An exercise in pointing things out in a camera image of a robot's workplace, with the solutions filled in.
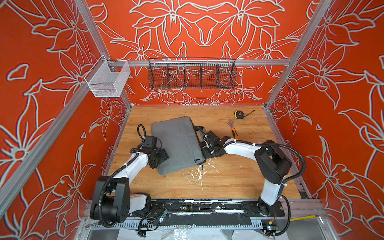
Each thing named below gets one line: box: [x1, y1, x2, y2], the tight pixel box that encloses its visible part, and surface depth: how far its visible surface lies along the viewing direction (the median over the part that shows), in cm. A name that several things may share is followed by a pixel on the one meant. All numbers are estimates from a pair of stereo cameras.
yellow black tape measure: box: [234, 110, 255, 119], surface depth 112 cm
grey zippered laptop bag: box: [151, 116, 206, 176], surface depth 93 cm
